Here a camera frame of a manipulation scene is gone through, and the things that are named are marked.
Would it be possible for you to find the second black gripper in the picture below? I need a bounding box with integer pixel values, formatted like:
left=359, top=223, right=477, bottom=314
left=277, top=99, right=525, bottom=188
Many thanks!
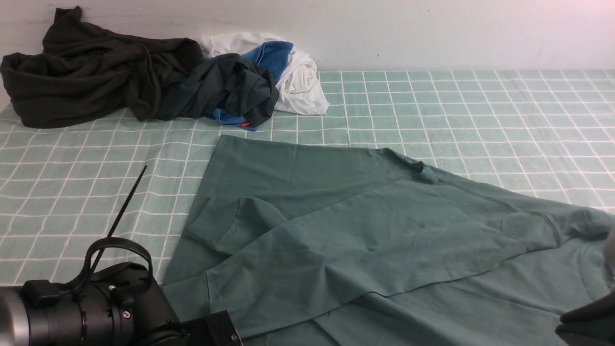
left=555, top=292, right=615, bottom=346

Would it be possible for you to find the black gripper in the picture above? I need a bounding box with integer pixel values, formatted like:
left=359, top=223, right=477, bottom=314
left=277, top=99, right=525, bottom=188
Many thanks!
left=181, top=310, right=243, bottom=346

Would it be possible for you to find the green long sleeve shirt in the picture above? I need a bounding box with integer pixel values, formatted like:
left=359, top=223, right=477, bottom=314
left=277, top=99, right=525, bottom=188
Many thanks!
left=163, top=135, right=614, bottom=346

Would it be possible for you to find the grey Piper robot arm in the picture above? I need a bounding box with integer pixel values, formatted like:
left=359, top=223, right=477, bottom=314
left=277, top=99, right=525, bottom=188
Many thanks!
left=1, top=252, right=243, bottom=346

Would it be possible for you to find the green checkered tablecloth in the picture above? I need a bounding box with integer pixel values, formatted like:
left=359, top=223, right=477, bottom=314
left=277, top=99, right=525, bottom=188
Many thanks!
left=1, top=70, right=614, bottom=285

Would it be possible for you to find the dark green crumpled garment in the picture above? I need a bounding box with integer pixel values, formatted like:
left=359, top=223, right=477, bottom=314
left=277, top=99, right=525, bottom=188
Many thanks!
left=153, top=53, right=279, bottom=126

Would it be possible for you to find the white crumpled garment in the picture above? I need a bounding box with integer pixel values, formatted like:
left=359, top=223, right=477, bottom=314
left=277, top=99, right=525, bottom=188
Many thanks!
left=200, top=32, right=329, bottom=115

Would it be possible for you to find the blue crumpled garment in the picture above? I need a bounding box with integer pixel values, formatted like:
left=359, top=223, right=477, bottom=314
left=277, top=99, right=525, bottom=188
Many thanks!
left=204, top=41, right=294, bottom=132

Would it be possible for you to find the dark brown crumpled garment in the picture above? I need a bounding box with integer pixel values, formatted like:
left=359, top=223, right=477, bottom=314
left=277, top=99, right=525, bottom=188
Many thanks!
left=1, top=6, right=204, bottom=129

